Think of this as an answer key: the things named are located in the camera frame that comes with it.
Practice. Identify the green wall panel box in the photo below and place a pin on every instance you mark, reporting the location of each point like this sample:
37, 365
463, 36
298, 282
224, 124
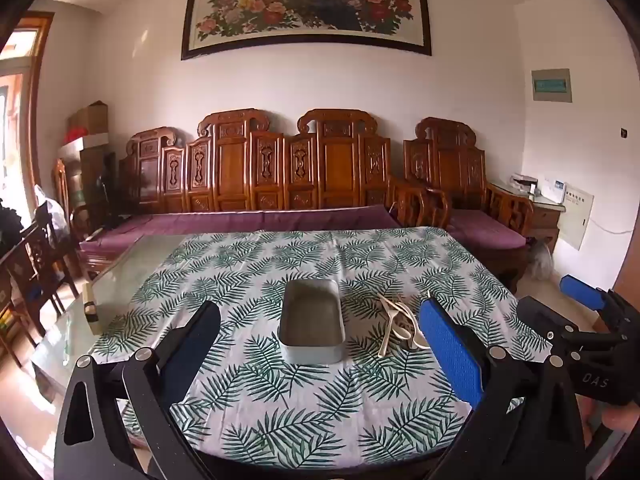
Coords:
551, 86

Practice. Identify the purple armchair cushion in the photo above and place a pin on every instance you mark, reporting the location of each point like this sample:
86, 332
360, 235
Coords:
485, 227

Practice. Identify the grey rectangular container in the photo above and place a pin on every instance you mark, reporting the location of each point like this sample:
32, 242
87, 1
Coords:
310, 352

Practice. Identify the carved wooden sofa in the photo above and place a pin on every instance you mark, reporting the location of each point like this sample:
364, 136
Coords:
235, 160

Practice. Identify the translucent grey plastic bag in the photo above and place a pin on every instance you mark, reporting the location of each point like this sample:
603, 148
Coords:
542, 262

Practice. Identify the carved wooden armchair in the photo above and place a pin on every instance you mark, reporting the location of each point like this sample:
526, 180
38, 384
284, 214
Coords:
450, 160

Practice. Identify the red decoration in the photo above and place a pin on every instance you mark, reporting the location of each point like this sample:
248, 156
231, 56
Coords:
75, 132

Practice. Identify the wooden window frame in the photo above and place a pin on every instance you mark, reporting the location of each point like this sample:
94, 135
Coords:
35, 110

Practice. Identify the framed peacock flower painting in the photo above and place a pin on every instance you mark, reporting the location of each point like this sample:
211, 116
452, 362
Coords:
300, 5

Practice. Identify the brown cardboard box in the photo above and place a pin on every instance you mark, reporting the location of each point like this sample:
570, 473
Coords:
92, 117

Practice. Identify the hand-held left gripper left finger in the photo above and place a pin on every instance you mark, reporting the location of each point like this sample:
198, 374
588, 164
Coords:
192, 360

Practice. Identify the white desk calendar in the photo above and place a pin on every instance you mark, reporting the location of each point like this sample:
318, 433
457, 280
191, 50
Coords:
555, 191

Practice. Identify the tall wooden chair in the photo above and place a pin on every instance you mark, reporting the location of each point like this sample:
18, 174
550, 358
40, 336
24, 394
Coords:
62, 185

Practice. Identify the carved wooden dining chair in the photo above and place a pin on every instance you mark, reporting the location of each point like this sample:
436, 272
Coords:
35, 260

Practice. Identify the purple sofa cushion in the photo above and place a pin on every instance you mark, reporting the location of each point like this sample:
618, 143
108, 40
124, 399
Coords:
225, 220

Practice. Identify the wooden side table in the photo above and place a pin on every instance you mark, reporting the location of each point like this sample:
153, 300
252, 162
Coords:
545, 217

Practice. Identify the black clothes pile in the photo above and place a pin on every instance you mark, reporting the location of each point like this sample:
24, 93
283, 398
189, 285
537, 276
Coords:
10, 225

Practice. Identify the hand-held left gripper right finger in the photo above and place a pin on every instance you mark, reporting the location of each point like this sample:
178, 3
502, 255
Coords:
450, 350

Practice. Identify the white plastic bag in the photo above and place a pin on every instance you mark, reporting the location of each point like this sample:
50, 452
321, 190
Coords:
52, 215

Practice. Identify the wooden block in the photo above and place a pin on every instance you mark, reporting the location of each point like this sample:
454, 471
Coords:
91, 310

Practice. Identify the leaf print tablecloth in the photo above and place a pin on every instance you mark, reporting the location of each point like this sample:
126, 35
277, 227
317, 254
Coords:
280, 410

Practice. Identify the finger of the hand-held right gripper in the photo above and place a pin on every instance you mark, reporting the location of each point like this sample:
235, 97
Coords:
580, 290
537, 317

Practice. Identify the person's right hand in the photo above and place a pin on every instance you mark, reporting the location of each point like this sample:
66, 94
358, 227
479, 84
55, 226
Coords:
622, 417

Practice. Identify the white electrical panel door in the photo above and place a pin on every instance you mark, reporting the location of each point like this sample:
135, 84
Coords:
575, 220

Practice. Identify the white tissue box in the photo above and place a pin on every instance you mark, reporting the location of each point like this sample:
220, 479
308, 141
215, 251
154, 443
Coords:
522, 181

